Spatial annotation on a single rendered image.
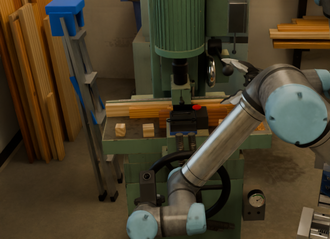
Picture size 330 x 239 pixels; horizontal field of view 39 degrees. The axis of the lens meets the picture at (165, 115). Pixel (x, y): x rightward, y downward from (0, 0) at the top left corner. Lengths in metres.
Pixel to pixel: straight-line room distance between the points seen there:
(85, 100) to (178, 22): 1.08
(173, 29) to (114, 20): 2.66
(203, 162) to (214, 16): 0.77
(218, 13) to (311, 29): 1.93
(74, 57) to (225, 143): 1.40
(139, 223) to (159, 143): 0.56
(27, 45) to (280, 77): 2.13
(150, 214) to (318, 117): 0.45
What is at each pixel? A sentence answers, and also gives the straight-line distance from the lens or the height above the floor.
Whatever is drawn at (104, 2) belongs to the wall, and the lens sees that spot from 4.18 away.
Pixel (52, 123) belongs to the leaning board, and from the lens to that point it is 3.12.
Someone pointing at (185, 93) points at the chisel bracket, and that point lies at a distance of 1.68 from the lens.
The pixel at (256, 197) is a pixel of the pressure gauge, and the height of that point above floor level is 0.67.
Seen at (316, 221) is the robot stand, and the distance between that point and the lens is 1.55.
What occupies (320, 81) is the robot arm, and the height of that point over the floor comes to 1.12.
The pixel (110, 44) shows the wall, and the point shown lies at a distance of 4.28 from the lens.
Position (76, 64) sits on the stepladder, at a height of 0.86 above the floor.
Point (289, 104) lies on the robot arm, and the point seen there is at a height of 1.31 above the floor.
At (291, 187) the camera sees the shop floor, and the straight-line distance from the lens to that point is 2.95.
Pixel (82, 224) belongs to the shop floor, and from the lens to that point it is 2.70.
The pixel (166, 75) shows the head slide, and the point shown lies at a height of 1.03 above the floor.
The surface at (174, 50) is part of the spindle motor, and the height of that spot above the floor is 1.19.
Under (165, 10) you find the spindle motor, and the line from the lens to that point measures 1.55.
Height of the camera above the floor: 1.74
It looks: 28 degrees down
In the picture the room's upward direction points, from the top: 2 degrees counter-clockwise
